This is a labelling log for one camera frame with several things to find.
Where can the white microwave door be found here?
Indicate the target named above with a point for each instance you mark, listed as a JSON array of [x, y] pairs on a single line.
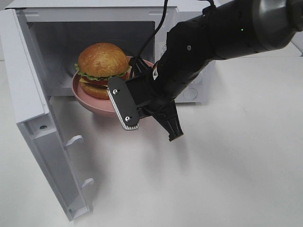
[[29, 83]]

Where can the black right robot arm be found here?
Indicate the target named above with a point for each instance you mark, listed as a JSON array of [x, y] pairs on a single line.
[[237, 28]]

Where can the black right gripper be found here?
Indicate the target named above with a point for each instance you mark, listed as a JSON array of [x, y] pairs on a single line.
[[172, 85]]

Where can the round white door button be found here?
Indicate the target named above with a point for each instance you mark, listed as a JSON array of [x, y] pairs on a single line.
[[190, 93]]

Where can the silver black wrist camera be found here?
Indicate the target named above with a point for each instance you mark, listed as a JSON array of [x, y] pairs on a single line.
[[123, 103]]

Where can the pink round plate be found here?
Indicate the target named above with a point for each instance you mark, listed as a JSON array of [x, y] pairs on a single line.
[[97, 106]]

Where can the burger with sesame bun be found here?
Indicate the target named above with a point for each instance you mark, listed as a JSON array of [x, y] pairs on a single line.
[[99, 63]]

